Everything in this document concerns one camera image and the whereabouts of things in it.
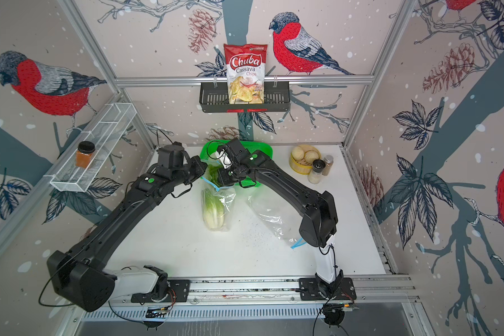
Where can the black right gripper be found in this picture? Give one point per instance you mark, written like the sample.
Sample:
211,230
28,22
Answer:
224,181

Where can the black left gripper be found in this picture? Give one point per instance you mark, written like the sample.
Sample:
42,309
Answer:
197,162

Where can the clear zipper bag blue zip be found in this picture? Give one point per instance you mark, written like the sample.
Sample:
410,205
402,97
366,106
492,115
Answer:
207,184

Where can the chinese cabbage front dark leaves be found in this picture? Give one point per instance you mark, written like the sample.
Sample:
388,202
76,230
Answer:
216,208

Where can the chinese cabbage light green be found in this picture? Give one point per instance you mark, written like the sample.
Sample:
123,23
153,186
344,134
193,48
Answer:
211,174

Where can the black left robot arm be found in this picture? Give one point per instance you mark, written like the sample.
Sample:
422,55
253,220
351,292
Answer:
78,274

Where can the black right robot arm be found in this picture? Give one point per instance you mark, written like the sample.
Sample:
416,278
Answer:
318,210

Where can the red cassava chips bag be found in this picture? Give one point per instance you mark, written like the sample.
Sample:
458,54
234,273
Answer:
245,73

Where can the green plastic basket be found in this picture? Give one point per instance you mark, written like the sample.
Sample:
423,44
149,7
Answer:
209,153

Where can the white steamed bun left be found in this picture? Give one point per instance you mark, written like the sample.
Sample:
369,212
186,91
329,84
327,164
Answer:
297,153

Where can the white steamed bun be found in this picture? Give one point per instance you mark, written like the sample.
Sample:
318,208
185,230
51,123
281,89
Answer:
311,156
297,153

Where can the bamboo steamer yellow bands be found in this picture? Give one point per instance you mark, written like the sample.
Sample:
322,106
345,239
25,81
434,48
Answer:
301,166

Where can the white steamed bun right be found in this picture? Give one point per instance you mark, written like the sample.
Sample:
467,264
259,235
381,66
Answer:
311,156

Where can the salt grinder black cap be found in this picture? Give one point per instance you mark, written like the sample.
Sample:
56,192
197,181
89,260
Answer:
316,173

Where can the small clear spice bottle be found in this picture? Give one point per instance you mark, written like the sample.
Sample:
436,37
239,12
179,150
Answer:
328,160

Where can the orange spice jar black lid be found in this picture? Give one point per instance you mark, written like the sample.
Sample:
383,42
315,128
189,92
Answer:
84,153

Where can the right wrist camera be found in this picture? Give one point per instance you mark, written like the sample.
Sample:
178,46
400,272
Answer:
235,152

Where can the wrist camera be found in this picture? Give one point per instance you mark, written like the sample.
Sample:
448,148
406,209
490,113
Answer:
235,152
171,156

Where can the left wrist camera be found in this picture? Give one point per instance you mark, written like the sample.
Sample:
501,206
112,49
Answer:
171,156

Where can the black wall basket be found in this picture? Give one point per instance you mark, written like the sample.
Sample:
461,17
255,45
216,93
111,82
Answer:
214,98

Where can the white wire shelf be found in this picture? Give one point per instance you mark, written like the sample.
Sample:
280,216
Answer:
105,135

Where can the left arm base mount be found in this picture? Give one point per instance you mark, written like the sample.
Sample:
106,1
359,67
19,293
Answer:
164,289

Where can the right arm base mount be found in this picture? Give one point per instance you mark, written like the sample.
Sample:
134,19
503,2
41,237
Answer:
314,289

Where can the aluminium rail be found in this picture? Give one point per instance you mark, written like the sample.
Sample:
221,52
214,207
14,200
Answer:
263,289

